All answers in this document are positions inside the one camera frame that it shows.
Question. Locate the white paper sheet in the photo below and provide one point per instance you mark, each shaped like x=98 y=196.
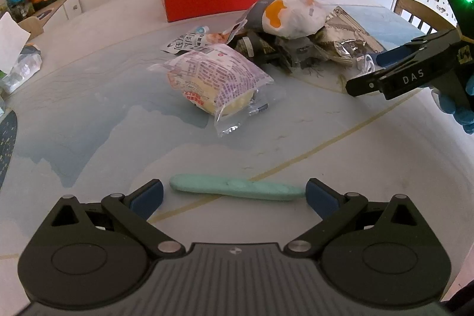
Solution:
x=13 y=31

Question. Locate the mint green oblong case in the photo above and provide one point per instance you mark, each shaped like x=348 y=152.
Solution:
x=237 y=188

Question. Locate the light wooden box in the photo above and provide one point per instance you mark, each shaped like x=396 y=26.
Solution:
x=33 y=25

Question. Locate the low white front sideboard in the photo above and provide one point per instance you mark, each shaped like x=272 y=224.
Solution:
x=70 y=7

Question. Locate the white sausage wrapper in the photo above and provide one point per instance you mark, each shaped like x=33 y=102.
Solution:
x=185 y=42

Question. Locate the white printed desktop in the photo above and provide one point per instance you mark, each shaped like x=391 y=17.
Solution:
x=111 y=123

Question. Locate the silver foil wrapper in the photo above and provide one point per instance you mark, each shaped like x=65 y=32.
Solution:
x=344 y=31

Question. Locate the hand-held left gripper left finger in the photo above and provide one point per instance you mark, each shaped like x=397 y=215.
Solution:
x=148 y=195

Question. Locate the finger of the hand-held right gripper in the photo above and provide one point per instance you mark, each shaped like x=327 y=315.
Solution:
x=392 y=57
x=370 y=84

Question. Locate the person's right hand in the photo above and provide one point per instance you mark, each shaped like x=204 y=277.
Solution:
x=457 y=112

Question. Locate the black crumpled wrapper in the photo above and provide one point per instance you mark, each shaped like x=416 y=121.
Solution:
x=289 y=49

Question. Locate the light wooden chair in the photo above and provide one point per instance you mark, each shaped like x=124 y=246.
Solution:
x=411 y=7

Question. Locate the crumpled printed plastic bag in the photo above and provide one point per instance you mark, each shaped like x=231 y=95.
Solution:
x=22 y=68

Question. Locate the clear purple print bread packet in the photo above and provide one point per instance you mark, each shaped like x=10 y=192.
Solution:
x=218 y=79

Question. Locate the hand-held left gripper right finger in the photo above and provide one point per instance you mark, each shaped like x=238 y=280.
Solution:
x=320 y=199

